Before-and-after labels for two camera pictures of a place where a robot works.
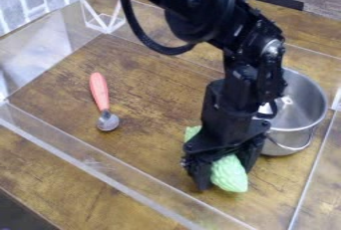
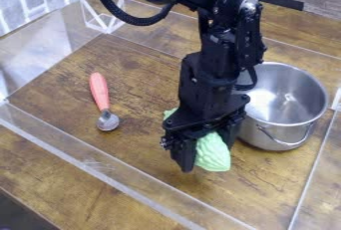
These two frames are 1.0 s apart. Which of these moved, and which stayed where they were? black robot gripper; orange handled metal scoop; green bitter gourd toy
Moved: green bitter gourd toy; black robot gripper
Stayed: orange handled metal scoop
